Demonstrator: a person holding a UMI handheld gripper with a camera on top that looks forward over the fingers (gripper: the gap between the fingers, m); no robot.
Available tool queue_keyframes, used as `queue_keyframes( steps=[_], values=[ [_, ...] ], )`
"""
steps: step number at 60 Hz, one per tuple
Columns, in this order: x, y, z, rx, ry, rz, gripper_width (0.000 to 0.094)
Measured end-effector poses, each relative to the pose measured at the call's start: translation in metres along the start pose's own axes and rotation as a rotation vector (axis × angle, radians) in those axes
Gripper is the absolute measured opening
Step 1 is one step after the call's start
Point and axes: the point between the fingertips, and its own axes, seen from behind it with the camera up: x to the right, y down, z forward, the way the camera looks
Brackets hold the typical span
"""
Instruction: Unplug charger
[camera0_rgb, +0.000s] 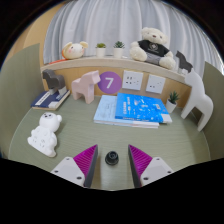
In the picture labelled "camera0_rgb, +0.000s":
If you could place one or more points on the bright blue book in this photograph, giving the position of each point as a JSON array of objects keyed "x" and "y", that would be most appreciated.
[{"x": 141, "y": 108}]

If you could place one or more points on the pink horse figure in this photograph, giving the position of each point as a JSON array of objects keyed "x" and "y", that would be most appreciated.
[{"x": 85, "y": 86}]

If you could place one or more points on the cream teddy bear black shirt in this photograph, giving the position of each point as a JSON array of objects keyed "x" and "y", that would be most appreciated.
[{"x": 151, "y": 46}]

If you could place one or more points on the round purple number sign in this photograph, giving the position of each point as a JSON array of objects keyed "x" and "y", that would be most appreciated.
[{"x": 110, "y": 83}]

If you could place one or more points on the dark grey horse figure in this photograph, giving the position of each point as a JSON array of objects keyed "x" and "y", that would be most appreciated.
[{"x": 55, "y": 80}]

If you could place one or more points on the white bear-shaped power strip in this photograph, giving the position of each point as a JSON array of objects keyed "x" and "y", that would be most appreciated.
[{"x": 45, "y": 133}]

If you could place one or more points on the orange and cream plush toy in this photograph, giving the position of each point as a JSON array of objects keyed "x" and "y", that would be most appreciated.
[{"x": 75, "y": 50}]

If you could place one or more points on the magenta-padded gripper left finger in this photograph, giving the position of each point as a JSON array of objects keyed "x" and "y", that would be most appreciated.
[{"x": 68, "y": 170}]

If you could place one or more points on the wooden ledge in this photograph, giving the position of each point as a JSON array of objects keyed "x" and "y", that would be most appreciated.
[{"x": 100, "y": 62}]

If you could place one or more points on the small plant in white pot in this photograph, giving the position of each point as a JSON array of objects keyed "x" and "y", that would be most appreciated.
[
  {"x": 100, "y": 51},
  {"x": 118, "y": 52},
  {"x": 171, "y": 106}
]

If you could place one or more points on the dark blue book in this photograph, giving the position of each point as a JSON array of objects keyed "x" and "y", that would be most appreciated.
[{"x": 46, "y": 100}]

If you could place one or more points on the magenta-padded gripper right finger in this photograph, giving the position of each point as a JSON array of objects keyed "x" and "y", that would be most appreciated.
[{"x": 155, "y": 170}]

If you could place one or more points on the large white horse figure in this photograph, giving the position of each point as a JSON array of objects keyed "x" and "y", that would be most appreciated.
[{"x": 198, "y": 96}]

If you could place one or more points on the green partition panel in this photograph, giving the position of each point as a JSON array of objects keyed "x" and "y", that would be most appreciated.
[
  {"x": 215, "y": 86},
  {"x": 16, "y": 100}
]

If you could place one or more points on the light blue book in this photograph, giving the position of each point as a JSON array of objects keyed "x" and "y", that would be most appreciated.
[{"x": 105, "y": 111}]

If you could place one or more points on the white wall socket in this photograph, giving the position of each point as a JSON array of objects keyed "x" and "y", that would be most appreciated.
[
  {"x": 155, "y": 84},
  {"x": 132, "y": 80}
]

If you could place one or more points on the small black charger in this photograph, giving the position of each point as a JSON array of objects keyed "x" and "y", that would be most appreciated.
[{"x": 112, "y": 158}]

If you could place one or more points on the small black horse figure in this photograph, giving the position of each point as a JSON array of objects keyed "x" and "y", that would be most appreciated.
[{"x": 183, "y": 61}]

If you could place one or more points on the white curtain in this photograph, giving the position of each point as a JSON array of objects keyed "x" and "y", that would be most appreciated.
[{"x": 110, "y": 20}]

